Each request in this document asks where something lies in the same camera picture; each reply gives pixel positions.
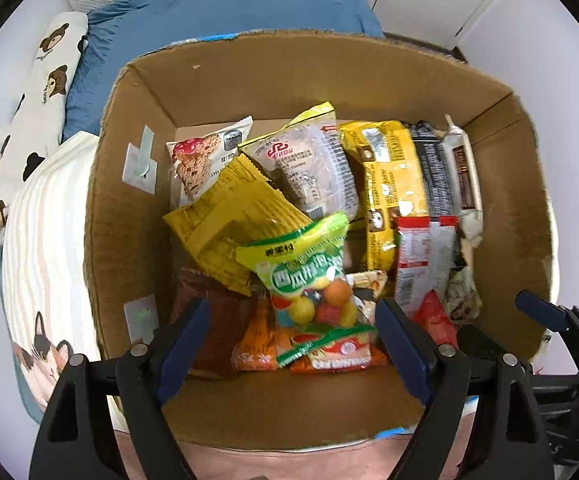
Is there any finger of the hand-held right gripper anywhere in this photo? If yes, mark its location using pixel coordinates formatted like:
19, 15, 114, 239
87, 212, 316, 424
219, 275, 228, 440
514, 290, 579, 373

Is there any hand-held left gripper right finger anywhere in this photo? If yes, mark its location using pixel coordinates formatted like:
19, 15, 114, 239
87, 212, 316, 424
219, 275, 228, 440
374, 299, 555, 480

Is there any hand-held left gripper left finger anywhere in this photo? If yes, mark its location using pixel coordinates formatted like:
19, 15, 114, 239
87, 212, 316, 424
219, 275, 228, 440
29, 297, 212, 480

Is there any panda print snack packet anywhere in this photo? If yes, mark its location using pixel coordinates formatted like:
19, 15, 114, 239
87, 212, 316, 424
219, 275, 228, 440
289, 270, 390, 375

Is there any orange snack packet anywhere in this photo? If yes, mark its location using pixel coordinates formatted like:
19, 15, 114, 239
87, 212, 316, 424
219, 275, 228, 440
232, 295, 280, 372

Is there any green yellow gumball packet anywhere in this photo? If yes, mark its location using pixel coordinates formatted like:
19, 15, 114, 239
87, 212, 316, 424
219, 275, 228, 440
236, 212, 377, 368

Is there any cardboard box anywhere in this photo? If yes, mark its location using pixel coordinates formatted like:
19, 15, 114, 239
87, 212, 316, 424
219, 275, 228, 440
84, 30, 563, 451

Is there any small red snack packet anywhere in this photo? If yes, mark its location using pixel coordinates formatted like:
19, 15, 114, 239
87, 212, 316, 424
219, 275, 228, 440
412, 290, 459, 351

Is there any brown snack packet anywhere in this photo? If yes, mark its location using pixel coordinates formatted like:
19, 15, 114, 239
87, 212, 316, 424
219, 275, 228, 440
172, 269, 255, 376

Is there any small white green snack packet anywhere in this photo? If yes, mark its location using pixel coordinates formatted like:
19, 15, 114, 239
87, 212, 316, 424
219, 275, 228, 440
442, 250, 484, 323

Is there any long red white snack packet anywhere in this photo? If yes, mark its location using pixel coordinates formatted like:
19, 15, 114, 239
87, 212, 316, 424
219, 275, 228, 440
394, 215, 460, 318

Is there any mustard yellow snack packet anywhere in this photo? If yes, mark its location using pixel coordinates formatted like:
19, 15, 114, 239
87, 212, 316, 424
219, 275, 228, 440
162, 195, 270, 297
214, 154, 326, 241

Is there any white brown wafer packet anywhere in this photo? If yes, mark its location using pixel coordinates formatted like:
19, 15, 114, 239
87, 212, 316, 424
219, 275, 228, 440
442, 115, 485, 251

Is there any long yellow snack packet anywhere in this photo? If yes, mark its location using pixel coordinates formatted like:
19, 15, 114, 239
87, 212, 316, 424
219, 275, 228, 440
339, 120, 430, 273

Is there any black snack packet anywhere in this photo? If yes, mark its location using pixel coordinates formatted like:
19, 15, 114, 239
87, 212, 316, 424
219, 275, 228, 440
409, 121, 457, 218

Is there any striped cream blanket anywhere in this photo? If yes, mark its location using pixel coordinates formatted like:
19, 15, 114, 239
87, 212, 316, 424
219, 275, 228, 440
0, 130, 475, 480

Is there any white oat bar packet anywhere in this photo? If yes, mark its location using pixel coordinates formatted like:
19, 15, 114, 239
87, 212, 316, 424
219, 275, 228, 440
166, 116, 253, 208

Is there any clear packet with brown cake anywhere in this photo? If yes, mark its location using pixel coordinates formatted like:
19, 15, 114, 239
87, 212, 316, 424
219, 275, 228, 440
238, 102, 361, 222

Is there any white bear print pillow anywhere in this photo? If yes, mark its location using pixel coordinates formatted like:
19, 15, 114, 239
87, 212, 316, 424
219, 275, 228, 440
0, 10, 90, 241

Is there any blue pillow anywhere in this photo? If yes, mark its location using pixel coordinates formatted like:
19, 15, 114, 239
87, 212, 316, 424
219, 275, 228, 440
62, 0, 385, 143

